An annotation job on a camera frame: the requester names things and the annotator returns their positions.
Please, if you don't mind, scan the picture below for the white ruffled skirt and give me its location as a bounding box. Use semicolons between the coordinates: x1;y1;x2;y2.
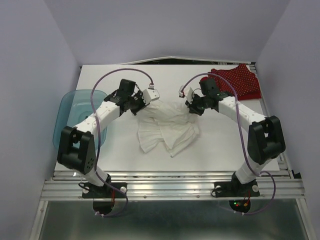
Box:
137;100;200;158

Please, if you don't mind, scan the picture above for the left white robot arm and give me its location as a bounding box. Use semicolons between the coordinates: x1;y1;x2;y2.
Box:
57;79;146;197

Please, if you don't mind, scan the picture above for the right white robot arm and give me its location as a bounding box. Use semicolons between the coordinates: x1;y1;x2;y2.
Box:
179;78;286;195

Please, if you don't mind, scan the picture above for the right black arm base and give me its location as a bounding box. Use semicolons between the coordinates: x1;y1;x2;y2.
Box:
211;180;260;215

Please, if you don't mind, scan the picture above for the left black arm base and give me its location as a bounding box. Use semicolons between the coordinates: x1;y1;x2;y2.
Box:
78;182;127;218

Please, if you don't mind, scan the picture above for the teal plastic bin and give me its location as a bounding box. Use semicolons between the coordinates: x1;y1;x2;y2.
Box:
52;89;107;150

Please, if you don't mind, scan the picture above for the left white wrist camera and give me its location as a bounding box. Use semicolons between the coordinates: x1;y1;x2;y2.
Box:
142;88;160;105

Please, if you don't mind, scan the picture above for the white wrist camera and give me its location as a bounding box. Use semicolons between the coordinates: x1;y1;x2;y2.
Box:
178;86;194;103
142;88;160;105

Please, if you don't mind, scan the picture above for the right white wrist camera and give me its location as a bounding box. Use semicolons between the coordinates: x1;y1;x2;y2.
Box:
178;86;194;103

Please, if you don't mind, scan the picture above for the aluminium rail frame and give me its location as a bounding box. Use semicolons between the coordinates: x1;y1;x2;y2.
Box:
29;157;317;240

